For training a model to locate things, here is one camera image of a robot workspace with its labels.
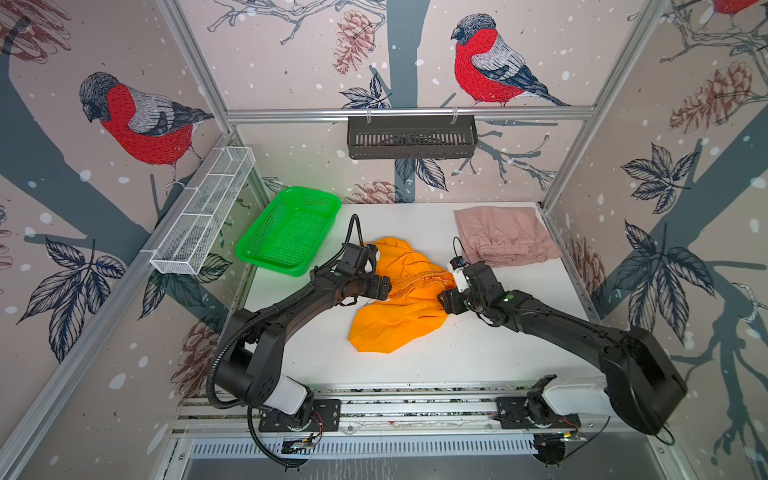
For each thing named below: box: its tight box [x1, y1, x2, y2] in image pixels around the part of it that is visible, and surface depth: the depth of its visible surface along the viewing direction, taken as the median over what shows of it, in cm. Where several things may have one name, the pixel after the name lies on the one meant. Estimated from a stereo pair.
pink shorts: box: [454, 207, 563, 267], surface depth 109 cm
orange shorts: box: [348, 237, 456, 354], surface depth 90 cm
